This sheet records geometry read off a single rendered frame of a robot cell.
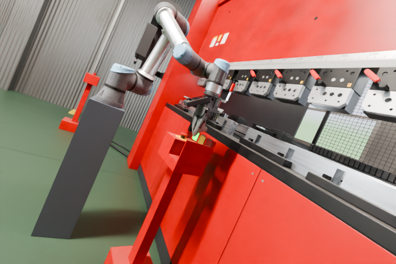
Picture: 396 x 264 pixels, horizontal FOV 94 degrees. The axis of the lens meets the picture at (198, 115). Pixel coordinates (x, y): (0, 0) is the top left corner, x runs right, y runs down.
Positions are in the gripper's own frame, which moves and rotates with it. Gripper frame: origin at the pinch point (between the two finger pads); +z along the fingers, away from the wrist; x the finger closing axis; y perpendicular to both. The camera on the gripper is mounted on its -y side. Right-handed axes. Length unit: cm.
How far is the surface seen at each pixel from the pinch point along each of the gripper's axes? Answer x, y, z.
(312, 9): -4, 42, -81
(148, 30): 151, 1, -69
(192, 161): -4.9, 1.4, 11.6
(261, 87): 6, 39, -35
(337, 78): -32, 35, -43
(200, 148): -4.9, 2.9, 5.1
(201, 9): 132, 44, -113
